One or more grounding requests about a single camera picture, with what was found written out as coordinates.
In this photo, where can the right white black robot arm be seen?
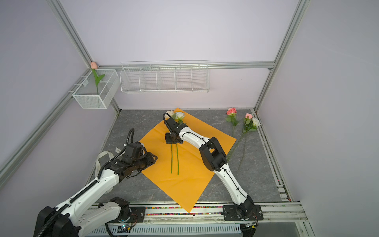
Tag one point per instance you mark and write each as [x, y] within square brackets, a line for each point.
[215, 160]

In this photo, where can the white ribbon strip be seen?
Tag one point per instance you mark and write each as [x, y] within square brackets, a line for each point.
[104, 157]

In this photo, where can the light pink rose fake flower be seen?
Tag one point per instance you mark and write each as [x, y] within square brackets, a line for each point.
[231, 152]

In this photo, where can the dark pink rose fake flower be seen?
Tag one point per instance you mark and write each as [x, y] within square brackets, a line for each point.
[231, 118]

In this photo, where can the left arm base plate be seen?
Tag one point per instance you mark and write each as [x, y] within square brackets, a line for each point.
[134, 214]

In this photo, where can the aluminium front rail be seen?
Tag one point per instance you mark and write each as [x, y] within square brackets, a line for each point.
[168, 213]

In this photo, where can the cream rose fake flower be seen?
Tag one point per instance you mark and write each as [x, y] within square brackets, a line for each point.
[171, 113]

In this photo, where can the pink tulip fake flower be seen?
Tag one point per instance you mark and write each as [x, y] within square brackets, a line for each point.
[97, 77]

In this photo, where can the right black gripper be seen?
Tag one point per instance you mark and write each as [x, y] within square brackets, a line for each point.
[168, 139]

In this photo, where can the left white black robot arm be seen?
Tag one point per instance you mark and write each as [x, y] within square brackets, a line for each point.
[69, 218]

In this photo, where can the white mesh corner basket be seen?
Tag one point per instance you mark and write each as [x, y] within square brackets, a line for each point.
[86, 94]

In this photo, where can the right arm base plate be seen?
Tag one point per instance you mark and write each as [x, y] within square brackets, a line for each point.
[235, 213]

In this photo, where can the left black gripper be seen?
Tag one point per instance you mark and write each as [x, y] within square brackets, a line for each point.
[150, 161]

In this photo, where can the white wire wall basket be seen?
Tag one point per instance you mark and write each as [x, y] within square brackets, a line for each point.
[164, 76]

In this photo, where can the orange wrapping paper sheet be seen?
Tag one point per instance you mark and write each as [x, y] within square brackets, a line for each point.
[179, 174]

